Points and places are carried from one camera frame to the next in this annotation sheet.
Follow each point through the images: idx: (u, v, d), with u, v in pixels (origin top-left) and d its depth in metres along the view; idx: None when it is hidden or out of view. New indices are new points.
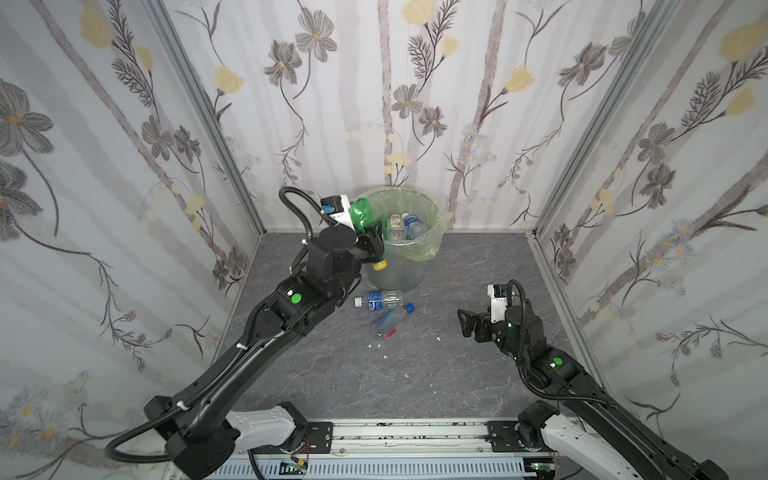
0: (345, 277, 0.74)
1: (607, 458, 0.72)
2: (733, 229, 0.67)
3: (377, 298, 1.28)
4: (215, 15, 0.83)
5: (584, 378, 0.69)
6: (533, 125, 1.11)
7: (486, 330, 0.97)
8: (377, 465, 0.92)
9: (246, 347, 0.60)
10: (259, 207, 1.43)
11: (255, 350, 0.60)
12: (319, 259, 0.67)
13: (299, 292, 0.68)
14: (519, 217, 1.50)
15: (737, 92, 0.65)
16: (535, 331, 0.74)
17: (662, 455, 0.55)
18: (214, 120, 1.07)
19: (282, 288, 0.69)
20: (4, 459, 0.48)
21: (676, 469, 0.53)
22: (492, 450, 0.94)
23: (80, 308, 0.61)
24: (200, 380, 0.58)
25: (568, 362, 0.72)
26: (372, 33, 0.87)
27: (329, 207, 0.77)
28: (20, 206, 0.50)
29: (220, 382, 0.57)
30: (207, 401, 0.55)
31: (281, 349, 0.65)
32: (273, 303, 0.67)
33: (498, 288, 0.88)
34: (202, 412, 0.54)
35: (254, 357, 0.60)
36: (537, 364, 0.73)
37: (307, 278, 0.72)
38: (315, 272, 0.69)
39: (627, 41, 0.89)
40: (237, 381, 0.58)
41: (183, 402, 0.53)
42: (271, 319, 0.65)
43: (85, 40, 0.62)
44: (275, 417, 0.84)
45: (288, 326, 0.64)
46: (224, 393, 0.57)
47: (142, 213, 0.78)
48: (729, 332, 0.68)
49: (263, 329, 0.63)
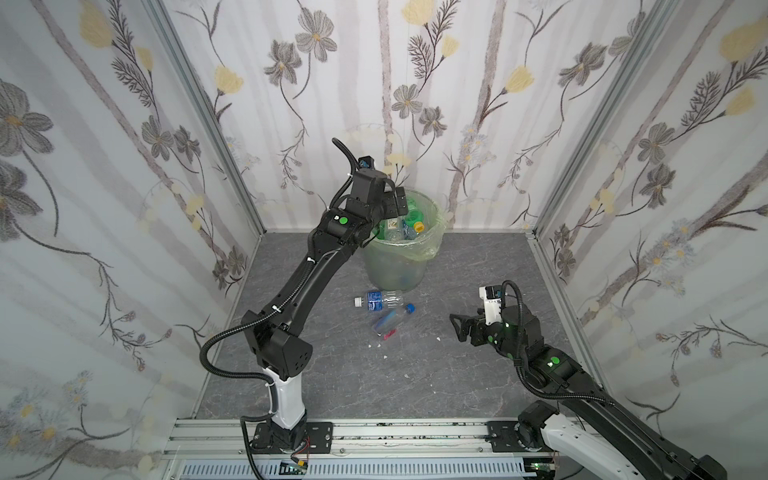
0: (378, 212, 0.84)
1: (608, 457, 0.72)
2: (733, 229, 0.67)
3: (377, 298, 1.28)
4: (215, 15, 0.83)
5: (583, 375, 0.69)
6: (533, 125, 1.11)
7: (482, 333, 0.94)
8: (377, 465, 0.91)
9: (314, 259, 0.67)
10: (259, 207, 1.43)
11: (323, 260, 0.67)
12: (363, 186, 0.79)
13: (345, 216, 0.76)
14: (519, 217, 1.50)
15: (737, 93, 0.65)
16: (533, 330, 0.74)
17: (660, 450, 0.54)
18: (214, 120, 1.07)
19: (327, 216, 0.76)
20: (4, 459, 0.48)
21: (673, 465, 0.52)
22: (492, 450, 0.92)
23: (80, 309, 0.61)
24: (283, 292, 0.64)
25: (565, 362, 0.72)
26: (372, 33, 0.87)
27: (364, 163, 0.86)
28: (20, 206, 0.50)
29: (303, 287, 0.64)
30: (295, 304, 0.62)
31: (343, 260, 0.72)
32: (323, 228, 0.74)
33: (489, 291, 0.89)
34: (293, 313, 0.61)
35: (325, 265, 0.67)
36: (535, 364, 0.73)
37: (348, 208, 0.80)
38: (357, 199, 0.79)
39: (627, 41, 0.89)
40: (316, 288, 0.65)
41: (277, 306, 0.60)
42: (328, 238, 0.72)
43: (85, 40, 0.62)
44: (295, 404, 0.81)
45: (344, 240, 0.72)
46: (309, 294, 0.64)
47: (142, 213, 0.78)
48: (729, 333, 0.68)
49: (324, 245, 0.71)
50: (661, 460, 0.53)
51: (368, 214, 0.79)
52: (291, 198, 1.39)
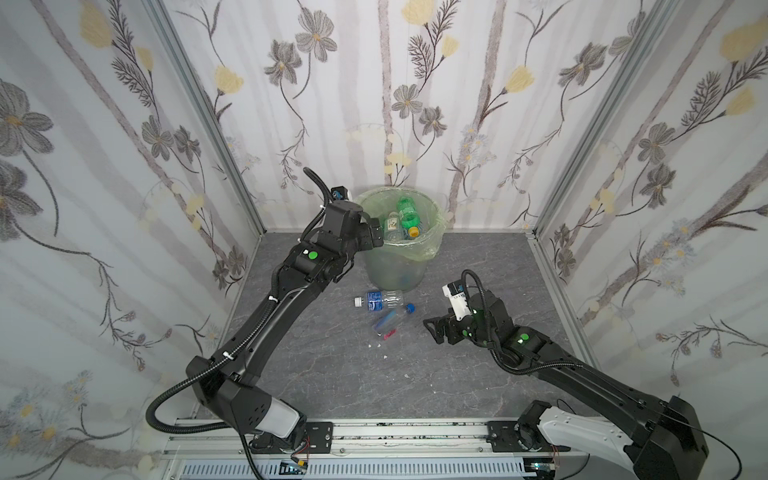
0: (352, 245, 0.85)
1: (595, 430, 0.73)
2: (733, 229, 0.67)
3: (377, 298, 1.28)
4: (215, 15, 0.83)
5: (550, 346, 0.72)
6: (533, 125, 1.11)
7: (456, 329, 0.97)
8: (377, 465, 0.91)
9: (276, 298, 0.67)
10: (259, 207, 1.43)
11: (285, 300, 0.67)
12: (336, 219, 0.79)
13: (315, 249, 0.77)
14: (519, 217, 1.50)
15: (737, 92, 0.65)
16: (497, 309, 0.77)
17: (631, 401, 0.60)
18: (214, 120, 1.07)
19: (297, 250, 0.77)
20: (4, 459, 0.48)
21: (644, 411, 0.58)
22: (492, 450, 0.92)
23: (80, 309, 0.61)
24: (238, 336, 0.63)
25: (535, 337, 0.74)
26: (372, 33, 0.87)
27: (338, 193, 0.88)
28: (20, 206, 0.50)
29: (261, 330, 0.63)
30: (250, 350, 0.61)
31: (306, 300, 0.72)
32: (291, 262, 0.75)
33: (453, 287, 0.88)
34: (247, 360, 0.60)
35: (287, 306, 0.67)
36: (507, 344, 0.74)
37: (319, 240, 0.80)
38: (330, 232, 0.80)
39: (627, 41, 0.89)
40: (274, 330, 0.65)
41: (229, 353, 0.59)
42: (293, 274, 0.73)
43: (85, 40, 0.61)
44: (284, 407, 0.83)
45: (311, 277, 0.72)
46: (266, 338, 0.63)
47: (142, 213, 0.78)
48: (729, 332, 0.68)
49: (288, 282, 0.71)
50: (631, 408, 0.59)
51: (340, 248, 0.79)
52: (291, 198, 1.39)
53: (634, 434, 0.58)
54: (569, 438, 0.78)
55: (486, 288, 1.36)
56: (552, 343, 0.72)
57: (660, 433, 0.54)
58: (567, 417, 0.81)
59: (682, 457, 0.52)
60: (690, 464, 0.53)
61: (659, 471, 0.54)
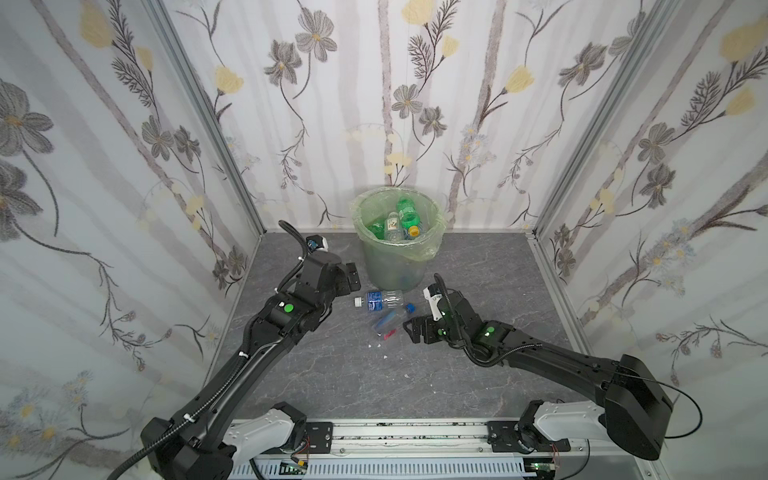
0: (328, 295, 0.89)
1: (574, 412, 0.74)
2: (733, 229, 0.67)
3: (377, 299, 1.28)
4: (215, 15, 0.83)
5: (513, 333, 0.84)
6: (533, 125, 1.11)
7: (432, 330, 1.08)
8: (376, 465, 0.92)
9: (247, 355, 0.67)
10: (259, 207, 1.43)
11: (256, 356, 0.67)
12: (314, 272, 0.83)
13: (291, 303, 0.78)
14: (519, 217, 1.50)
15: (737, 92, 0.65)
16: (463, 308, 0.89)
17: (588, 367, 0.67)
18: (214, 120, 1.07)
19: (273, 302, 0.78)
20: (4, 459, 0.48)
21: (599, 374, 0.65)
22: (492, 450, 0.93)
23: (80, 309, 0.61)
24: (203, 395, 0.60)
25: (500, 329, 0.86)
26: (372, 33, 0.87)
27: (313, 241, 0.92)
28: (20, 206, 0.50)
29: (226, 390, 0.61)
30: (213, 410, 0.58)
31: (276, 356, 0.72)
32: (266, 315, 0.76)
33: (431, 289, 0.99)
34: (209, 422, 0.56)
35: (257, 362, 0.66)
36: (477, 340, 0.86)
37: (295, 292, 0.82)
38: (307, 284, 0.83)
39: (627, 41, 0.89)
40: (240, 390, 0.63)
41: (190, 415, 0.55)
42: (268, 329, 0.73)
43: (85, 40, 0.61)
44: (270, 422, 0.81)
45: (285, 332, 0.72)
46: (230, 400, 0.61)
47: (142, 213, 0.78)
48: (728, 332, 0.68)
49: (261, 338, 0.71)
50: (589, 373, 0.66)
51: (316, 300, 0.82)
52: (291, 198, 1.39)
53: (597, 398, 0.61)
54: (561, 430, 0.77)
55: (486, 288, 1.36)
56: (516, 331, 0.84)
57: (615, 392, 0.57)
58: (555, 407, 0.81)
59: (638, 411, 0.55)
60: (651, 417, 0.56)
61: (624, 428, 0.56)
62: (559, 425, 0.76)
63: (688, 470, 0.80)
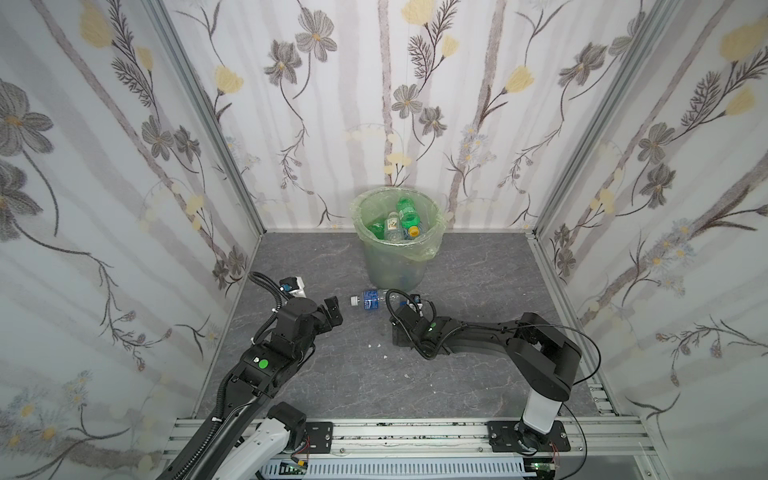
0: (306, 340, 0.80)
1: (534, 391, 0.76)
2: (733, 229, 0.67)
3: (373, 297, 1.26)
4: (215, 15, 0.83)
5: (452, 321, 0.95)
6: (533, 125, 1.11)
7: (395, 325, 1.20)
8: (377, 465, 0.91)
9: (220, 419, 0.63)
10: (259, 207, 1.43)
11: (230, 420, 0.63)
12: (287, 324, 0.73)
13: (266, 357, 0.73)
14: (519, 217, 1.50)
15: (737, 92, 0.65)
16: (408, 314, 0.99)
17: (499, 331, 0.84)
18: (214, 121, 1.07)
19: (248, 357, 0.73)
20: (4, 459, 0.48)
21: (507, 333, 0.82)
22: (492, 450, 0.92)
23: (80, 309, 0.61)
24: (175, 465, 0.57)
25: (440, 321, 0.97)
26: (372, 34, 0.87)
27: (287, 285, 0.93)
28: (19, 206, 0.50)
29: (197, 460, 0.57)
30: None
31: (252, 417, 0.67)
32: (241, 373, 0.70)
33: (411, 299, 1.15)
34: None
35: (231, 426, 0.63)
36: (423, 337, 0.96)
37: (271, 344, 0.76)
38: (282, 336, 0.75)
39: (627, 41, 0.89)
40: (214, 457, 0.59)
41: None
42: (242, 388, 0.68)
43: (85, 40, 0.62)
44: (260, 442, 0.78)
45: (259, 391, 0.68)
46: (202, 470, 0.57)
47: (142, 213, 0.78)
48: (729, 332, 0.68)
49: (235, 399, 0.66)
50: (501, 336, 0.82)
51: (291, 353, 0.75)
52: (291, 198, 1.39)
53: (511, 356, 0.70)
54: (548, 418, 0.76)
55: (486, 288, 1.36)
56: (451, 319, 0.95)
57: (516, 344, 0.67)
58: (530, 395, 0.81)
59: (536, 355, 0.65)
60: (558, 364, 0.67)
61: (535, 376, 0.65)
62: (534, 411, 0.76)
63: (688, 470, 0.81)
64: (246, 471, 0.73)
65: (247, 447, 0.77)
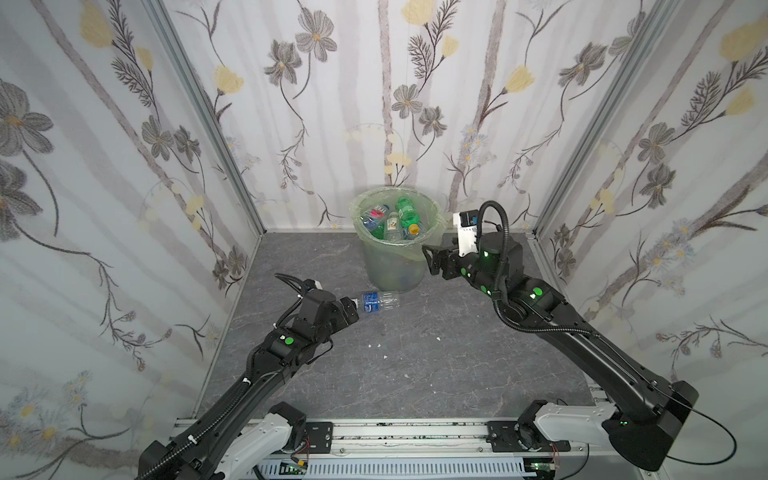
0: (325, 331, 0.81)
1: (578, 414, 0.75)
2: (733, 229, 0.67)
3: (374, 301, 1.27)
4: (215, 15, 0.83)
5: (565, 307, 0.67)
6: (533, 125, 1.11)
7: (454, 265, 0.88)
8: (377, 465, 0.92)
9: (250, 381, 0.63)
10: (259, 207, 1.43)
11: (258, 383, 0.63)
12: (311, 307, 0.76)
13: (290, 336, 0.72)
14: (519, 217, 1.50)
15: (737, 93, 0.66)
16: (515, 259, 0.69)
17: (643, 382, 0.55)
18: (214, 121, 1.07)
19: (273, 334, 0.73)
20: (4, 459, 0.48)
21: (654, 394, 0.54)
22: (492, 450, 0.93)
23: (80, 309, 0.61)
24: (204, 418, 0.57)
25: (548, 292, 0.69)
26: (372, 33, 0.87)
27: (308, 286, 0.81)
28: (20, 206, 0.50)
29: (228, 413, 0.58)
30: (216, 433, 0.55)
31: (276, 387, 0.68)
32: (266, 347, 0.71)
33: (464, 219, 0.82)
34: (211, 444, 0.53)
35: (259, 390, 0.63)
36: (516, 296, 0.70)
37: (293, 327, 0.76)
38: (304, 320, 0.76)
39: (627, 41, 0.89)
40: (244, 415, 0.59)
41: (194, 436, 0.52)
42: (268, 360, 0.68)
43: (85, 40, 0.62)
44: (265, 432, 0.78)
45: (285, 363, 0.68)
46: (232, 423, 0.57)
47: (142, 213, 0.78)
48: (729, 333, 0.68)
49: (263, 367, 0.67)
50: (644, 391, 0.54)
51: (314, 336, 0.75)
52: (291, 198, 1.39)
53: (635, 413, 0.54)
54: (558, 430, 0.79)
55: None
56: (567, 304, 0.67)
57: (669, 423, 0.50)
58: (558, 408, 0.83)
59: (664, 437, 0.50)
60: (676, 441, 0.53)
61: (656, 447, 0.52)
62: (556, 424, 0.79)
63: (688, 471, 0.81)
64: (251, 457, 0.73)
65: (251, 435, 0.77)
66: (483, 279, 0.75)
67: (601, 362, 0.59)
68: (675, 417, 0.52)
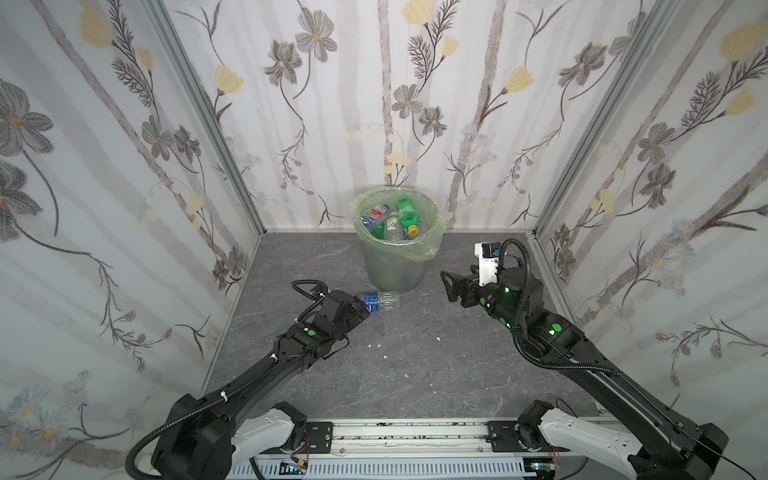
0: (341, 329, 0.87)
1: (599, 436, 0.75)
2: (733, 229, 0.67)
3: (374, 301, 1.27)
4: (215, 15, 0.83)
5: (585, 344, 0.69)
6: (533, 125, 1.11)
7: (474, 293, 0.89)
8: (377, 465, 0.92)
9: (276, 359, 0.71)
10: (259, 207, 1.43)
11: (283, 363, 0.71)
12: (331, 305, 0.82)
13: (313, 328, 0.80)
14: (519, 217, 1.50)
15: (737, 93, 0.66)
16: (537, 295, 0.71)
17: (667, 423, 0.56)
18: (214, 121, 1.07)
19: (297, 325, 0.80)
20: (4, 459, 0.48)
21: (681, 436, 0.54)
22: (492, 450, 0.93)
23: (80, 308, 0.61)
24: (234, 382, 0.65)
25: (567, 328, 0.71)
26: (372, 33, 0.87)
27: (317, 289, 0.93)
28: (20, 206, 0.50)
29: (255, 382, 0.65)
30: (243, 396, 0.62)
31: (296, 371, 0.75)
32: (291, 336, 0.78)
33: (487, 249, 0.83)
34: (238, 406, 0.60)
35: (284, 369, 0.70)
36: (535, 332, 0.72)
37: (314, 322, 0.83)
38: (324, 317, 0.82)
39: (627, 41, 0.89)
40: (269, 387, 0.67)
41: (225, 394, 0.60)
42: (292, 346, 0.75)
43: (85, 40, 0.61)
44: (270, 421, 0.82)
45: (308, 352, 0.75)
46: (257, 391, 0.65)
47: (142, 213, 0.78)
48: (729, 332, 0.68)
49: (287, 351, 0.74)
50: (668, 433, 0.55)
51: (331, 332, 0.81)
52: (291, 198, 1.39)
53: (662, 455, 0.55)
54: (568, 442, 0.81)
55: None
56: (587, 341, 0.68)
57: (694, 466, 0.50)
58: (573, 421, 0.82)
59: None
60: None
61: None
62: (569, 440, 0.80)
63: None
64: (256, 440, 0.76)
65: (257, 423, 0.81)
66: (502, 313, 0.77)
67: (623, 401, 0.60)
68: (704, 461, 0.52)
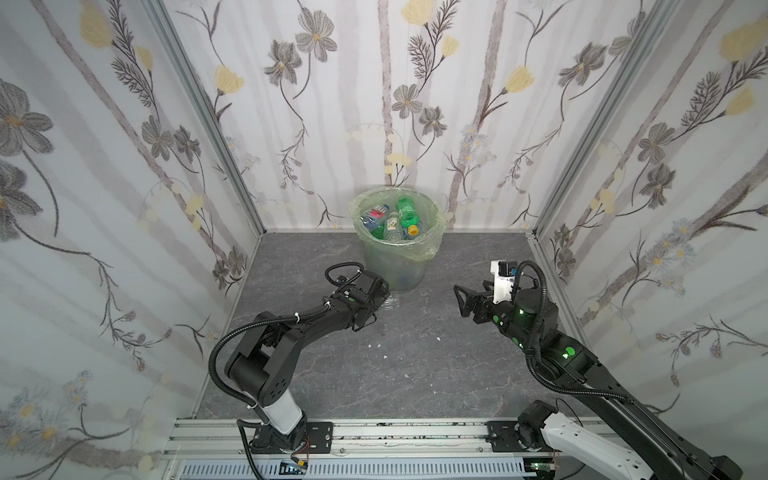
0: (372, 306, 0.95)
1: (607, 453, 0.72)
2: (733, 229, 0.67)
3: None
4: (215, 15, 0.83)
5: (598, 369, 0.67)
6: (533, 125, 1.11)
7: (487, 310, 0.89)
8: (377, 465, 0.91)
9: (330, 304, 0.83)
10: (259, 207, 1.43)
11: (335, 309, 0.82)
12: (367, 279, 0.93)
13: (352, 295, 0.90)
14: (519, 217, 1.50)
15: (737, 93, 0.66)
16: (551, 319, 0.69)
17: (681, 453, 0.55)
18: (214, 121, 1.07)
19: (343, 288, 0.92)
20: (3, 459, 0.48)
21: (695, 468, 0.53)
22: (492, 450, 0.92)
23: (80, 308, 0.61)
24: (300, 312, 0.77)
25: (581, 353, 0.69)
26: (372, 34, 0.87)
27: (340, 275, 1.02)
28: (20, 206, 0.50)
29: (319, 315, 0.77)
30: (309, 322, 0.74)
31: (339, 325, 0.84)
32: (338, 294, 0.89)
33: (503, 267, 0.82)
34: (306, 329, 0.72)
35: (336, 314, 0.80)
36: (548, 355, 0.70)
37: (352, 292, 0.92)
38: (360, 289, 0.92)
39: (627, 41, 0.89)
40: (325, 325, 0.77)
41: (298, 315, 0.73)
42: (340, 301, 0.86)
43: (85, 40, 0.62)
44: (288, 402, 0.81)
45: (352, 308, 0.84)
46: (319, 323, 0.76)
47: (142, 213, 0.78)
48: (729, 333, 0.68)
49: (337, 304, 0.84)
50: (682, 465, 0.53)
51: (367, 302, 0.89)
52: (291, 198, 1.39)
53: None
54: (572, 449, 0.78)
55: None
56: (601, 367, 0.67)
57: None
58: (579, 431, 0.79)
59: None
60: None
61: None
62: (572, 450, 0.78)
63: None
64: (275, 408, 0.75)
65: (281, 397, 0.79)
66: (517, 333, 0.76)
67: (637, 429, 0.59)
68: None
